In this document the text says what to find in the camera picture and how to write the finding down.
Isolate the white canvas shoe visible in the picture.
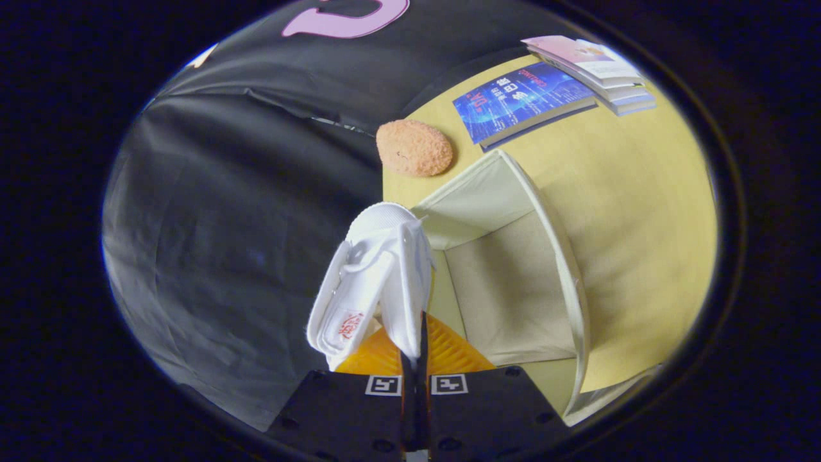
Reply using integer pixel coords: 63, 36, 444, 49
307, 202, 436, 372

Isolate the orange fuzzy ball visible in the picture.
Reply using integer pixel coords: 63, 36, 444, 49
376, 119, 454, 178

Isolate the pink cover book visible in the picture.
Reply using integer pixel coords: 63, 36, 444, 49
521, 35, 643, 88

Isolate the blue cover book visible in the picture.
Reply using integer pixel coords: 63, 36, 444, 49
453, 62, 598, 152

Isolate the pale blue spine book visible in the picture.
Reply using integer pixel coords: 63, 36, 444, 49
609, 94, 657, 117

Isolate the black backdrop cloth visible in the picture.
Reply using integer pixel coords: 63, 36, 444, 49
103, 0, 565, 432

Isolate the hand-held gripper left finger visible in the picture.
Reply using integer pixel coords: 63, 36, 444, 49
265, 326, 419, 462

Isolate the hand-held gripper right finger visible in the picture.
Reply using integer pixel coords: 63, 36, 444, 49
419, 311, 573, 462

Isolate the white middle-size book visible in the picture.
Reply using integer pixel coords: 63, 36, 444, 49
595, 83, 650, 104

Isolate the beige fabric storage box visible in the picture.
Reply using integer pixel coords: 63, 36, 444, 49
410, 149, 591, 418

